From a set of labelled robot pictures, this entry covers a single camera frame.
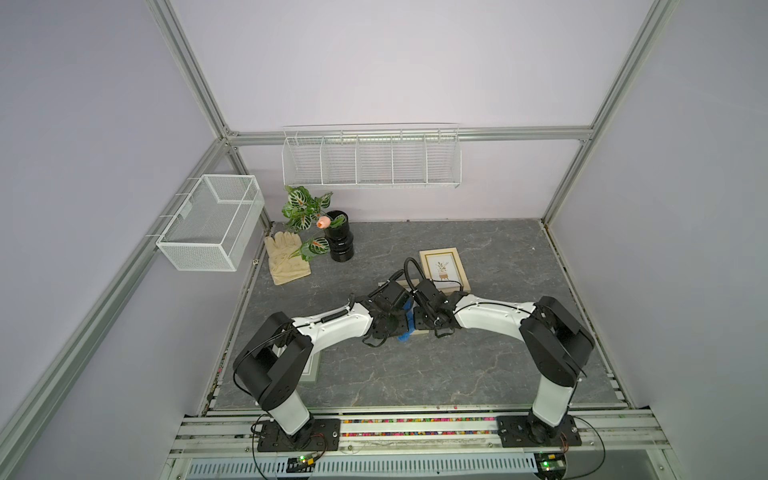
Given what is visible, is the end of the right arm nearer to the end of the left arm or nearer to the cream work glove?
the end of the left arm

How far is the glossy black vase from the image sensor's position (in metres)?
1.01

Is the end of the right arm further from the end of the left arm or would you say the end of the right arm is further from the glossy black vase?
the glossy black vase
